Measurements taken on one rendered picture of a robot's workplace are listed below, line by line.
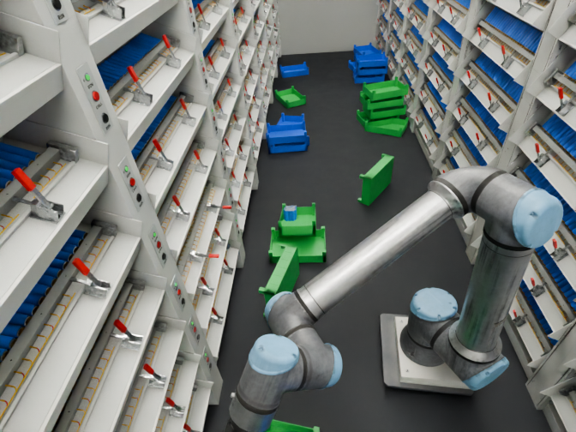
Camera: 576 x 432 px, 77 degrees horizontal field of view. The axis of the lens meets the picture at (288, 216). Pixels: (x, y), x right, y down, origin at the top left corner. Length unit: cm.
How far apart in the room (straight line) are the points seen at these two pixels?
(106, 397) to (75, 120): 54
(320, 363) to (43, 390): 48
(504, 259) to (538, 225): 12
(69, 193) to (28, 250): 13
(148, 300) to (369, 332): 103
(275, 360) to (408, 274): 132
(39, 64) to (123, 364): 60
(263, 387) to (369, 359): 96
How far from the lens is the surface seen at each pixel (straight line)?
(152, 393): 108
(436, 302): 139
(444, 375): 156
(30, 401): 72
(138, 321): 97
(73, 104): 75
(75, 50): 76
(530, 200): 90
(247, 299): 184
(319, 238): 208
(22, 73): 68
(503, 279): 103
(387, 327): 167
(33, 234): 66
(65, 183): 75
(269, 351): 73
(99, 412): 88
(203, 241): 138
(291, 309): 88
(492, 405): 169
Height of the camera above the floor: 145
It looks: 40 degrees down
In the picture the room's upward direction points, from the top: 5 degrees counter-clockwise
